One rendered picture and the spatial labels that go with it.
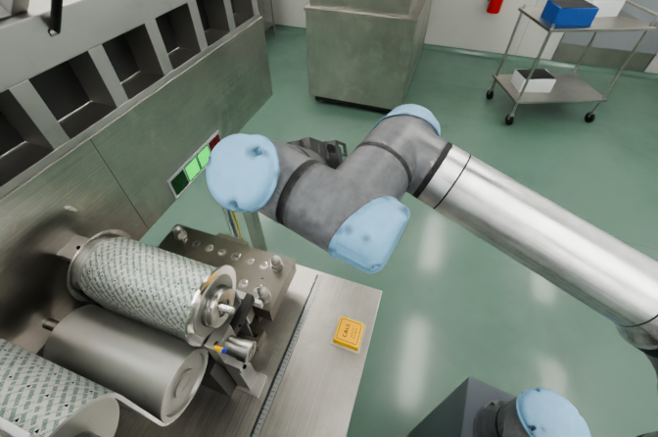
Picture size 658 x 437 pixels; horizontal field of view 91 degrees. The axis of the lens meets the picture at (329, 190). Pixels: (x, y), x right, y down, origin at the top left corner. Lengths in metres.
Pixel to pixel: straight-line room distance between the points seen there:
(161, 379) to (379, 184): 0.50
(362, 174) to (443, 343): 1.77
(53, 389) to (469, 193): 0.53
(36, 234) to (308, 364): 0.66
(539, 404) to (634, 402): 1.58
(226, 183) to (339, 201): 0.11
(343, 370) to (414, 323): 1.11
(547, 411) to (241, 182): 0.69
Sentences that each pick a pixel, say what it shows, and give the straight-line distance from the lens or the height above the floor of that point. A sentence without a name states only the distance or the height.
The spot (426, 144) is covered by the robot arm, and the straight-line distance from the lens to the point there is 0.38.
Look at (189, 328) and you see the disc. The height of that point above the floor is 1.28.
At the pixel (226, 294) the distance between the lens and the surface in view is 0.65.
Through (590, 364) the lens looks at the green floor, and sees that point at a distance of 2.34.
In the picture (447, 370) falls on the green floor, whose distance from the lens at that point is 1.99.
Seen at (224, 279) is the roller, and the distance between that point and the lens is 0.67.
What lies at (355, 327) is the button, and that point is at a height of 0.92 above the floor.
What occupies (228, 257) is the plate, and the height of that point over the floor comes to 1.03.
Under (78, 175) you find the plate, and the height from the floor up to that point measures 1.39.
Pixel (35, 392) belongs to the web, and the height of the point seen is 1.40.
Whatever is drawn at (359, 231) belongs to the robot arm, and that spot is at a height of 1.61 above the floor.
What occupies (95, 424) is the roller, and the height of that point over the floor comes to 1.33.
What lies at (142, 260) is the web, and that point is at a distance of 0.70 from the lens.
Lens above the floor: 1.83
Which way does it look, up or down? 46 degrees down
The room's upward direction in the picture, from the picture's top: straight up
